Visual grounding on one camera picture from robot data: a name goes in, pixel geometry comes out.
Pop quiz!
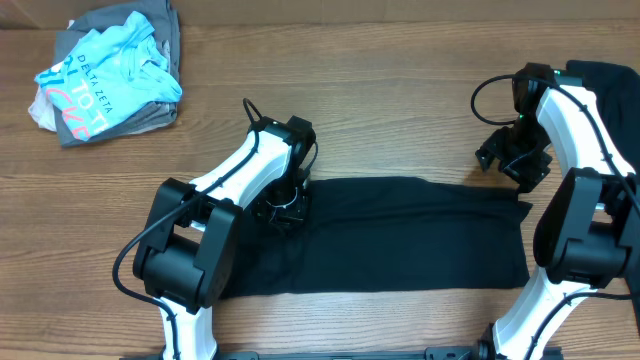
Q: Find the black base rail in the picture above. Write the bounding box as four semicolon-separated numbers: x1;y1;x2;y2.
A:
119;344;566;360

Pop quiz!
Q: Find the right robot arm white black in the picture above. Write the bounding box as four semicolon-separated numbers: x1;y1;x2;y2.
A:
469;63;639;359

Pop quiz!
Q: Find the black t-shirt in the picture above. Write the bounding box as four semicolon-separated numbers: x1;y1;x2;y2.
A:
221;177;531;299

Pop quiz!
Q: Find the grey folded garment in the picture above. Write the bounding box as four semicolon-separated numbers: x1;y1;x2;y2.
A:
53;0;180;143

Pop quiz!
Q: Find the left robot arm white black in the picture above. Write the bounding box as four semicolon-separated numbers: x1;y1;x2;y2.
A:
132;116;317;359

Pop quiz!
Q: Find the white folded garment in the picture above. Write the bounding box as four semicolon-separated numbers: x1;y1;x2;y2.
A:
28;19;77;132

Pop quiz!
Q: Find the light blue printed t-shirt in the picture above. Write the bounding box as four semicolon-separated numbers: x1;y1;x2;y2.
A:
34;11;182;143

